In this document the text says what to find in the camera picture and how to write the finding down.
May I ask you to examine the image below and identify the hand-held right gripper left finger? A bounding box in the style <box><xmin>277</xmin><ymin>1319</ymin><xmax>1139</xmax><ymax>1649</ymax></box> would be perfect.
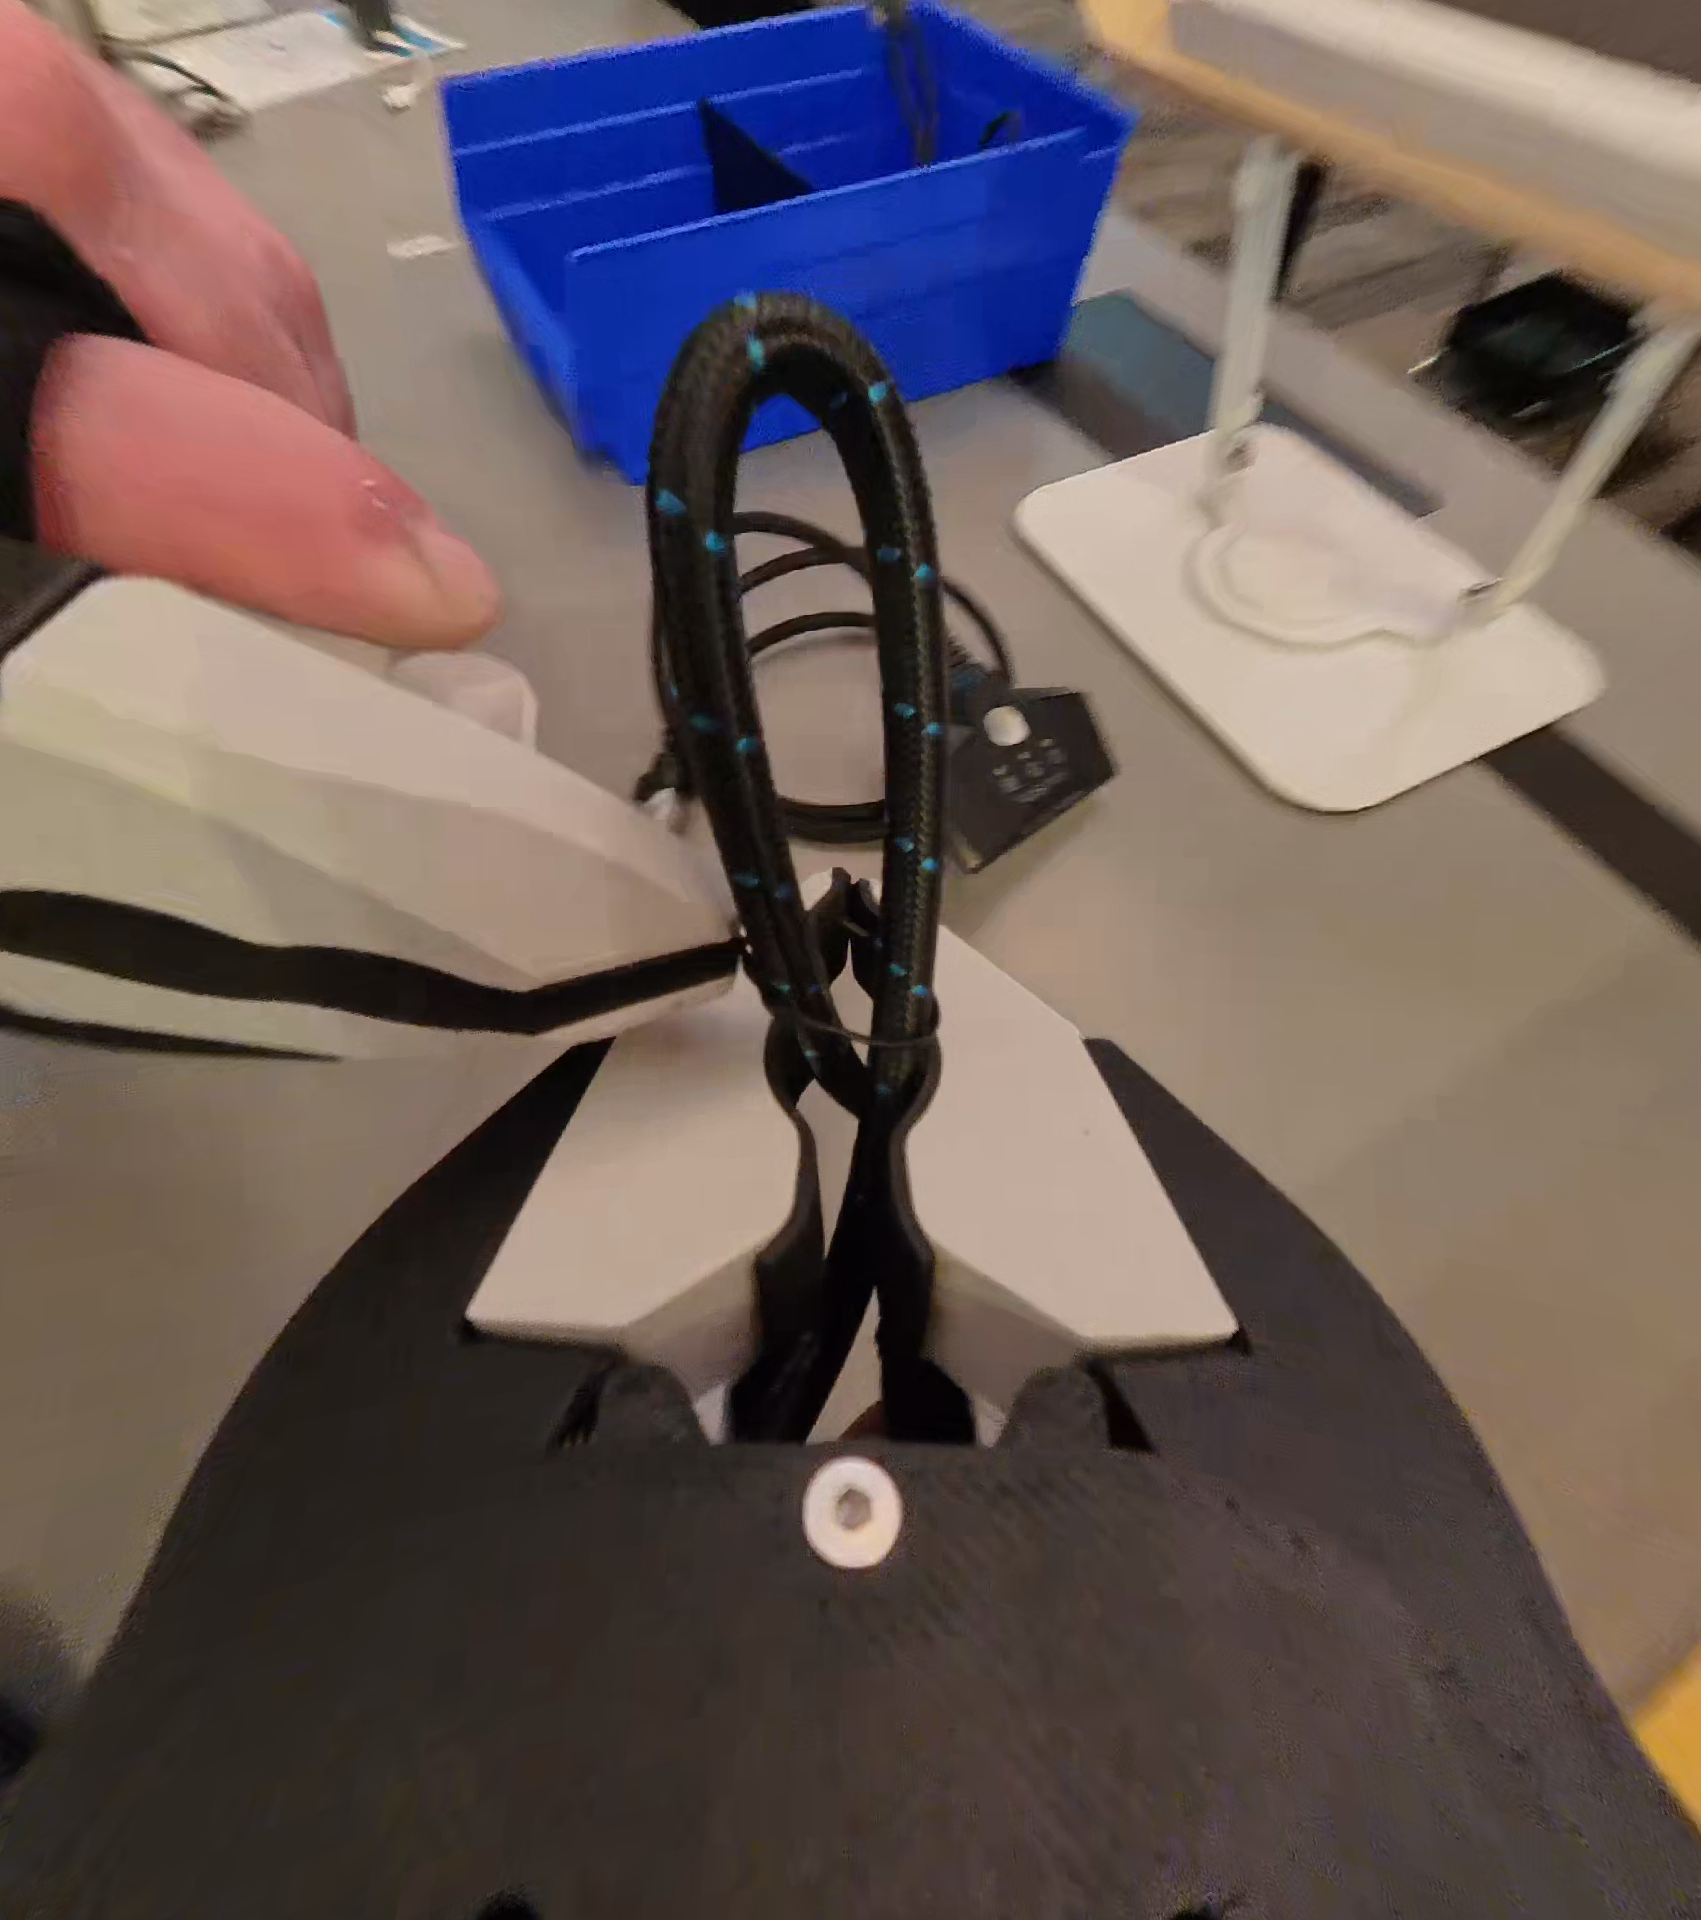
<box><xmin>465</xmin><ymin>1008</ymin><xmax>830</xmax><ymax>1372</ymax></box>

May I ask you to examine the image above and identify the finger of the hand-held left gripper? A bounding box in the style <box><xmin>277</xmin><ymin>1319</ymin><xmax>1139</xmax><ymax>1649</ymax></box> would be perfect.
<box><xmin>0</xmin><ymin>570</ymin><xmax>752</xmax><ymax>997</ymax></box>
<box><xmin>0</xmin><ymin>929</ymin><xmax>630</xmax><ymax>1069</ymax></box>

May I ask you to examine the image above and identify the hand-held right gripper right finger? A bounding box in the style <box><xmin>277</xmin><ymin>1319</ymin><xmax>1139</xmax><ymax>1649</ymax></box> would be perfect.
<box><xmin>877</xmin><ymin>929</ymin><xmax>1247</xmax><ymax>1372</ymax></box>

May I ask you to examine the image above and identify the black hdmi switch box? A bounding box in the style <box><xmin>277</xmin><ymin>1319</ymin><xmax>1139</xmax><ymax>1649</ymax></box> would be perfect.
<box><xmin>938</xmin><ymin>678</ymin><xmax>1118</xmax><ymax>876</ymax></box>

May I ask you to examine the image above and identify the black cable with silver plugs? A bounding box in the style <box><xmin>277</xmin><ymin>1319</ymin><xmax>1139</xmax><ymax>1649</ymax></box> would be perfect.
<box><xmin>641</xmin><ymin>510</ymin><xmax>1021</xmax><ymax>846</ymax></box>

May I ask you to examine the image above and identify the blue plastic bin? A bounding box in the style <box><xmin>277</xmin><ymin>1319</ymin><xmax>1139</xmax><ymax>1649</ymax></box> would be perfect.
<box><xmin>440</xmin><ymin>0</ymin><xmax>1137</xmax><ymax>491</ymax></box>

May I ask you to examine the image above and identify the person's left hand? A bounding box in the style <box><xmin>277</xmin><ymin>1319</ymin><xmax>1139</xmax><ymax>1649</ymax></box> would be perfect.
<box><xmin>0</xmin><ymin>0</ymin><xmax>509</xmax><ymax>654</ymax></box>

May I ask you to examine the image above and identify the black blue-bin divider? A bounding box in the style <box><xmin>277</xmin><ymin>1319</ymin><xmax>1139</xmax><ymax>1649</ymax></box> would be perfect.
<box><xmin>695</xmin><ymin>87</ymin><xmax>830</xmax><ymax>219</ymax></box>

